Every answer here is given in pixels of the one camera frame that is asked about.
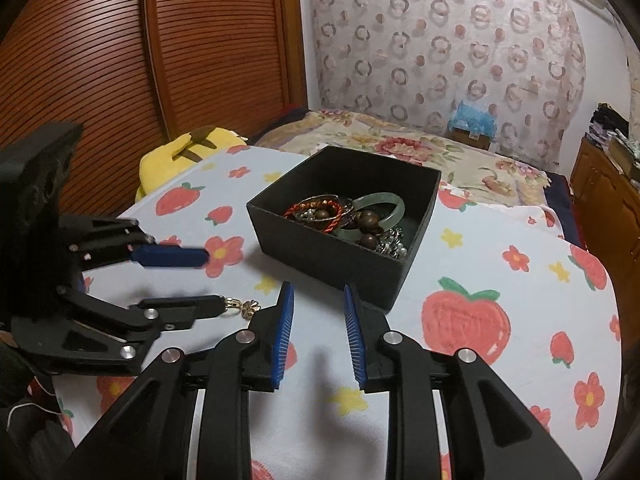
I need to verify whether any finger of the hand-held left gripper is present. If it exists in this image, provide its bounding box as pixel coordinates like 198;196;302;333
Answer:
11;287;224;377
60;215;210;272

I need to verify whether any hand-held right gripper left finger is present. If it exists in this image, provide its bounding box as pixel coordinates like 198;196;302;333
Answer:
65;281;296;480

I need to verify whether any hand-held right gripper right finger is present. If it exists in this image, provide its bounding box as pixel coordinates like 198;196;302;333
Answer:
342;284;583;480

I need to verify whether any gold flower jewelry piece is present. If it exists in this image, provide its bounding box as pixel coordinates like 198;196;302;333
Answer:
221;297;261;318

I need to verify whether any black square box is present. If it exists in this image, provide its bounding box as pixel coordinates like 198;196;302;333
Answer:
246;145;442;315

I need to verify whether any silver chain necklace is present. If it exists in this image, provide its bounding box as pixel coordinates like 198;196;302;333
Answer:
375;227;411;260

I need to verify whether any brown wooden bead bracelet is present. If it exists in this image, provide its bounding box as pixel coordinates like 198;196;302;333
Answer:
352;211;386;250

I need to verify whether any dark metal jewelry piece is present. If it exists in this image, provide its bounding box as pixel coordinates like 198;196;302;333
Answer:
297;194;346;228

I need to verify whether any red bead bracelet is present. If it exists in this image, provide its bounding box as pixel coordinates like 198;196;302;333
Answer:
284;199;353;235

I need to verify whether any green jade bangle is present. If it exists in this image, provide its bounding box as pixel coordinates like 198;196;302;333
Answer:
335;192;406;243

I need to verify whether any yellow plush toy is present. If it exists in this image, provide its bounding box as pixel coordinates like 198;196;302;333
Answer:
136;127;248;200

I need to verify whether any strawberry print sheet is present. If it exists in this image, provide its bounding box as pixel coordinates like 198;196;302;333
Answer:
30;145;626;480

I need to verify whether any wooden slatted wardrobe door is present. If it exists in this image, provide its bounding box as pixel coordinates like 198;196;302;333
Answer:
0;0;310;186

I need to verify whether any floral blanket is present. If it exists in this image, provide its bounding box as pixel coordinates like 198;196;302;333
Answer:
260;109;561;201

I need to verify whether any white red-flowered cloth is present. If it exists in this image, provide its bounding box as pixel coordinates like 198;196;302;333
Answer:
435;180;566;241

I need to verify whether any small cardboard box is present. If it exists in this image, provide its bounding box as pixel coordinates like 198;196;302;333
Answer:
452;127;492;151

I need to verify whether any dark blue bed sheet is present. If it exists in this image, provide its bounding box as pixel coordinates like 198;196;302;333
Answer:
542;172;586;248

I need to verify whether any blue plastic bag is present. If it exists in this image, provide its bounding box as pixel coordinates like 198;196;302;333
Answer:
448;100;497;136

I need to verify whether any wooden cabinet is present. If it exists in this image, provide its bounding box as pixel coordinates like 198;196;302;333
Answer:
570;137;640;271

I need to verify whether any flat cardboard box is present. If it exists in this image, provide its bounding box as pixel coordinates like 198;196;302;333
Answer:
607;135;640;181

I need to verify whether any pile of dark clothes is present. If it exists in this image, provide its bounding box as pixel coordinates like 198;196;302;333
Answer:
590;102;631;148

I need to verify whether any ring-patterned hanging cloth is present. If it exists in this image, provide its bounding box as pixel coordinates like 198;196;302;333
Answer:
307;0;586;171

